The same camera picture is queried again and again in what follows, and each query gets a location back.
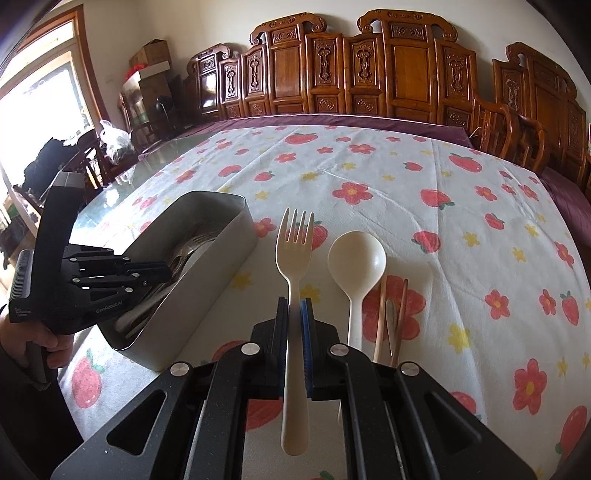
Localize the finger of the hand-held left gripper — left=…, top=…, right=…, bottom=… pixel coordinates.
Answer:
left=117, top=279, right=161, bottom=306
left=121, top=257, right=173, bottom=284

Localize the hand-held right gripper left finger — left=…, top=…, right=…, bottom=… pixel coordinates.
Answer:
left=51, top=296, right=291, bottom=480

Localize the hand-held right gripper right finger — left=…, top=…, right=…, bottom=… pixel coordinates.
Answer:
left=299, top=298, right=537, bottom=480

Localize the metal fork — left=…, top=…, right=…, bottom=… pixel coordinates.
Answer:
left=182, top=232, right=219, bottom=253

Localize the metal utensil box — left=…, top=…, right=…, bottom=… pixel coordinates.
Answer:
left=99, top=191, right=259, bottom=373

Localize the cream plastic fork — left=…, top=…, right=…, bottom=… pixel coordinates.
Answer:
left=275, top=207, right=315, bottom=457

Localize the cream plastic spoon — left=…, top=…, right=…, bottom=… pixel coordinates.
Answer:
left=327, top=230, right=388, bottom=352

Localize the person's left forearm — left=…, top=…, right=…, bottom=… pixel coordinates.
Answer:
left=0, top=342, right=87, bottom=463

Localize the person's left hand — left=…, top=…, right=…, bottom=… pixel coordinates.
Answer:
left=0, top=315, right=75, bottom=371

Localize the dark wooden chair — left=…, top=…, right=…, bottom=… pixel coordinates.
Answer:
left=73, top=129, right=112, bottom=191

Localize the crumpled plastic bag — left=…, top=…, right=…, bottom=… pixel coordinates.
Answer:
left=99, top=119, right=138, bottom=163

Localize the black clothes pile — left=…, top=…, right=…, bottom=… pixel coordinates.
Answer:
left=22, top=136, right=80, bottom=200

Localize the black desk lamp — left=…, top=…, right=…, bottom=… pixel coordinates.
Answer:
left=154, top=94, right=177, bottom=131

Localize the strawberry print tablecloth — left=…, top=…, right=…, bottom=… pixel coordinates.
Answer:
left=58, top=124, right=591, bottom=480

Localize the brown cardboard box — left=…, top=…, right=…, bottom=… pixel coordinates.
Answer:
left=129, top=39, right=172, bottom=68

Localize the wooden framed balcony door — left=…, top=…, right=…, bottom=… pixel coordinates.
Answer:
left=0, top=4, right=112, bottom=241

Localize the purple sofa cushion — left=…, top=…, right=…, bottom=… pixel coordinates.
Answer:
left=175, top=112, right=478, bottom=150

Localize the carved wooden sofa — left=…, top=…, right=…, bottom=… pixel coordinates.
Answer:
left=184, top=11, right=521, bottom=154

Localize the purple armchair cushion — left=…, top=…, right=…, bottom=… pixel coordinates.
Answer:
left=539, top=165, right=591, bottom=241

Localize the carved wooden armchair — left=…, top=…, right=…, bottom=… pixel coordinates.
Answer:
left=491, top=41, right=591, bottom=205

